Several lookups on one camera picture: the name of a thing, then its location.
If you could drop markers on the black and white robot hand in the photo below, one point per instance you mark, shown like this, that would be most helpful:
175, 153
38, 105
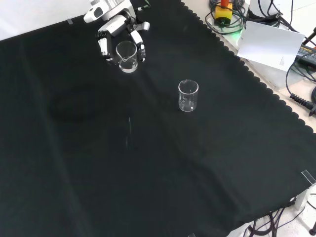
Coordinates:
116, 24

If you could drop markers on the clear glass beaker with spout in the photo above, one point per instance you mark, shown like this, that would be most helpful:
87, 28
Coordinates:
128, 65

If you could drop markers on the yellow stop button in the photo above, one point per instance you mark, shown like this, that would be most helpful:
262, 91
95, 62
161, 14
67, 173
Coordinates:
223, 13

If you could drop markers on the black bench cloth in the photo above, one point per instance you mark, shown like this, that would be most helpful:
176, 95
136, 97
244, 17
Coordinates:
148, 160

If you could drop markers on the white cylindrical base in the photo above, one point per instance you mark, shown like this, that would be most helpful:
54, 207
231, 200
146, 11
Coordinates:
259, 8

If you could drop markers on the black power adapter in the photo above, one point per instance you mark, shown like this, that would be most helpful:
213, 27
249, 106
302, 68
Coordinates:
307, 53

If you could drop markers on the white table leg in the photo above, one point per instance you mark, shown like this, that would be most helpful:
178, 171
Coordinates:
303, 197

